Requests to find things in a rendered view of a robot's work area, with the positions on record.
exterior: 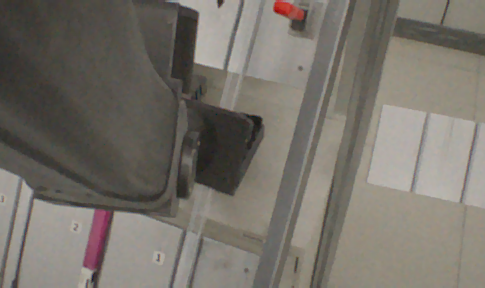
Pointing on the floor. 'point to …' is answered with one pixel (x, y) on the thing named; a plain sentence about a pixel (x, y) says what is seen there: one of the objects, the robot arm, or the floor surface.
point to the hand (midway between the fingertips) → (218, 136)
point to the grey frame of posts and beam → (358, 130)
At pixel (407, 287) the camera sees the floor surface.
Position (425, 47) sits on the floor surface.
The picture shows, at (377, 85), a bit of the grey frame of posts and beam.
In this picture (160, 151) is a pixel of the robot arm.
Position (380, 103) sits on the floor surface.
